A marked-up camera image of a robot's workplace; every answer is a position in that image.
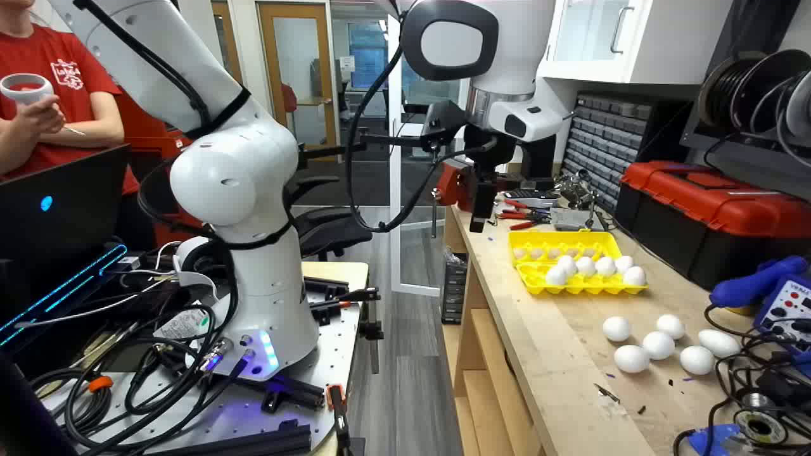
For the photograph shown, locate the black cable bundle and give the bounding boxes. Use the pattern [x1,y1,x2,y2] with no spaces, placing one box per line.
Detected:
[31,295,257,453]

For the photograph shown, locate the round metal reel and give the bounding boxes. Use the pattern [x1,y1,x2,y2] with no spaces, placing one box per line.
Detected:
[733,391,792,448]

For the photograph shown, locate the blue plastic tool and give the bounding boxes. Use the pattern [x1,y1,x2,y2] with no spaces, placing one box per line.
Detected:
[707,254,811,309]

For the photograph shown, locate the metal robot mounting table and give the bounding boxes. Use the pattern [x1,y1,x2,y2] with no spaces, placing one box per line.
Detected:
[35,259,375,456]

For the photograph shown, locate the black wire spool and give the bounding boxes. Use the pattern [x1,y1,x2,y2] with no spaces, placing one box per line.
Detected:
[733,48,811,140]
[699,53,757,133]

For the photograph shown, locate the white cup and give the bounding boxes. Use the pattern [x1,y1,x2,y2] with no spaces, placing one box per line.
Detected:
[0,71,57,106]

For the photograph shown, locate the person in red shirt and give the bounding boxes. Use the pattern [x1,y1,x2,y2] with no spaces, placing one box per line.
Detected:
[0,0,142,197]

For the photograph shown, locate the black office chair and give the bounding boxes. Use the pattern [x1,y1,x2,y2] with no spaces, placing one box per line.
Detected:
[285,173,375,262]

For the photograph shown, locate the black orange bar clamp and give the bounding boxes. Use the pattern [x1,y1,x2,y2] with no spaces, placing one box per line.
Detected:
[325,384,356,456]

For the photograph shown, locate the blue soldering station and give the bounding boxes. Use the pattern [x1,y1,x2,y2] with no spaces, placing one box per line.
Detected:
[754,277,811,343]

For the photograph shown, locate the red bench vise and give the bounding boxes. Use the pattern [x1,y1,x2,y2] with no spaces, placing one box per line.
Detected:
[433,157,477,211]

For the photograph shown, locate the red handled pliers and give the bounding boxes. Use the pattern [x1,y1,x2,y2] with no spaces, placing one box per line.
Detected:
[496,197,553,234]

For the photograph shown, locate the black case blue trim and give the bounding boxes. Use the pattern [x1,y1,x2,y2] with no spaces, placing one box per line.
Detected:
[0,240,133,351]

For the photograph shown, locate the grey parts drawer organizer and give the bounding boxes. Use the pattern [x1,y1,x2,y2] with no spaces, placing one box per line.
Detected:
[561,91,659,216]

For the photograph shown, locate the white wall cabinet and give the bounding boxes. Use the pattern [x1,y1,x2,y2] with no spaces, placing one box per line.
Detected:
[538,0,736,90]

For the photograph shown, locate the black cable tangle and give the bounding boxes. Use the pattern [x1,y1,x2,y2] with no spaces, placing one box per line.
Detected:
[673,304,811,456]

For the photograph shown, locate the black camera stand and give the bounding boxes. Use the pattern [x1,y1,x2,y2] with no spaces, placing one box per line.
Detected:
[299,128,477,162]

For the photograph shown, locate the yellow plastic egg tray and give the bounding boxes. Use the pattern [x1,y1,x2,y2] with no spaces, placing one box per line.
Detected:
[510,228,651,299]

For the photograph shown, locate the red and black toolbox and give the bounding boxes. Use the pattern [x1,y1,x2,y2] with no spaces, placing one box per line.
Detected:
[614,161,811,292]

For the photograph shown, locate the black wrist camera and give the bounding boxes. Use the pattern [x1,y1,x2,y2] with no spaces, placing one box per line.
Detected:
[520,134,559,183]

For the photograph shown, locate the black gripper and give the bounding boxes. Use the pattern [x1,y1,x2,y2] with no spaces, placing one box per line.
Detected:
[465,124,520,234]

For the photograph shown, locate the black laptop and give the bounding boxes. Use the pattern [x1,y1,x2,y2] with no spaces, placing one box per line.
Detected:
[0,142,134,267]

